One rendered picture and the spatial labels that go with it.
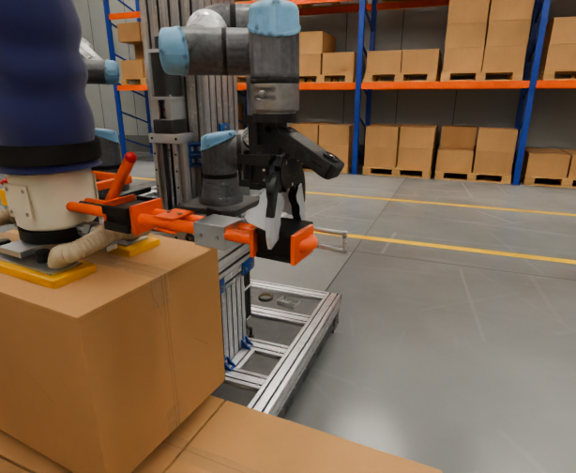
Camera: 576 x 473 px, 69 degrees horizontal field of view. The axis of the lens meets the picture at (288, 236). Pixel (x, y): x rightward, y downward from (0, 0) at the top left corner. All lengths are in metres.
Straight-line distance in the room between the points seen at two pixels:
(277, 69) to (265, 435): 0.90
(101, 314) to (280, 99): 0.50
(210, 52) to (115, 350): 0.57
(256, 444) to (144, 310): 0.48
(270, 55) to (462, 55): 7.25
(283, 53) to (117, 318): 0.56
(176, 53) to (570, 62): 7.46
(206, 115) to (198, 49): 0.87
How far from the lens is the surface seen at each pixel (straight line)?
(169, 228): 0.82
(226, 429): 1.24
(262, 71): 0.66
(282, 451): 1.17
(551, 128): 9.26
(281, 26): 0.66
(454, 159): 7.89
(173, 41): 0.76
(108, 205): 0.93
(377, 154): 8.01
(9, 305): 0.98
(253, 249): 0.70
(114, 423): 0.97
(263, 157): 0.67
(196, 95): 1.64
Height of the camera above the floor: 1.38
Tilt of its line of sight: 18 degrees down
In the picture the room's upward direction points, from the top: straight up
